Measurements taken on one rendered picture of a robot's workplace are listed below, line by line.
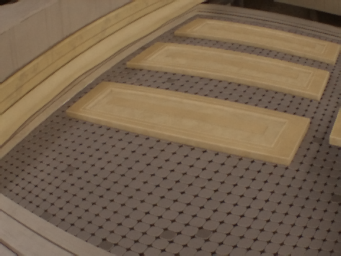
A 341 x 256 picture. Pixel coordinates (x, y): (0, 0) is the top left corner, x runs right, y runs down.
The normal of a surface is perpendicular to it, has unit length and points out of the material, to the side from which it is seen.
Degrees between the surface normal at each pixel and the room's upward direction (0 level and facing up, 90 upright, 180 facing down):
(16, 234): 0
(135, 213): 0
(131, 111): 11
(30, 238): 0
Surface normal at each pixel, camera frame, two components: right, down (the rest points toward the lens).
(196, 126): -0.19, -0.75
